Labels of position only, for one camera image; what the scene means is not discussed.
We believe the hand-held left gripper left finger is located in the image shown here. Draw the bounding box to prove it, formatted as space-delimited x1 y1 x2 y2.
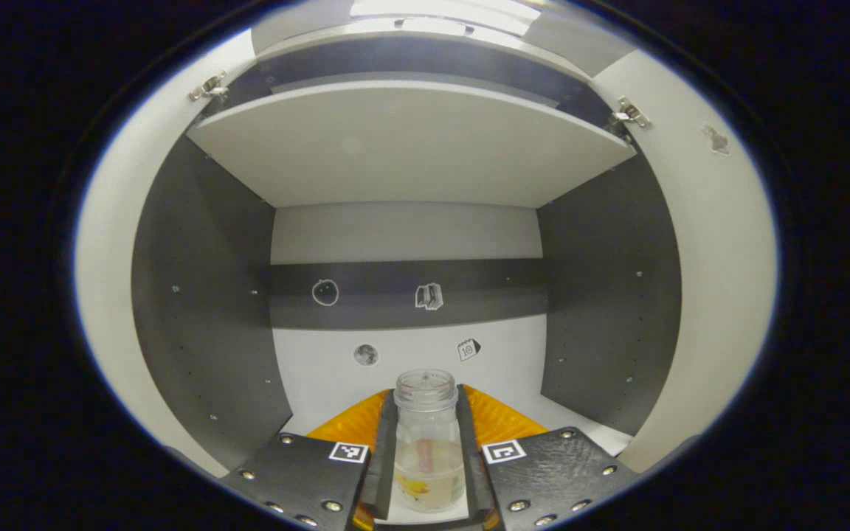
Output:
220 389 400 531

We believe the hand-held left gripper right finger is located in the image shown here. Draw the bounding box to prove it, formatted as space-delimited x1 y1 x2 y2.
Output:
457 383 643 531

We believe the clear glass bottle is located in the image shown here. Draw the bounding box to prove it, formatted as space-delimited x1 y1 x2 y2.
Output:
393 369 468 515

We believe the white grey cabinet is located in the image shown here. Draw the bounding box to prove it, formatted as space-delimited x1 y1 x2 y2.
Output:
130 18 684 526

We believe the white cabinet door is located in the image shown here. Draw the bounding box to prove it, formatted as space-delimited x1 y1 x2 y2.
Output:
75 29 260 479
591 50 780 473

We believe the white cabinet shelf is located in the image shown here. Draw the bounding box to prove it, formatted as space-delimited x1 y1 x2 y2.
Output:
186 80 638 209
277 395 634 526

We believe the metal door hinge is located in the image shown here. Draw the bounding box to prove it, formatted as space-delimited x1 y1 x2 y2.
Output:
612 96 651 130
189 70 230 103

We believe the white cabinet drawer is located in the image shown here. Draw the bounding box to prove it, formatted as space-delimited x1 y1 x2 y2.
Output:
255 18 592 80

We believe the large ceiling light panel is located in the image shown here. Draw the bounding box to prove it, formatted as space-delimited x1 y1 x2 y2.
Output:
351 0 544 21

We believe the metal drawer handle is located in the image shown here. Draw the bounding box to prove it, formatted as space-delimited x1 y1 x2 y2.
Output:
394 18 476 36

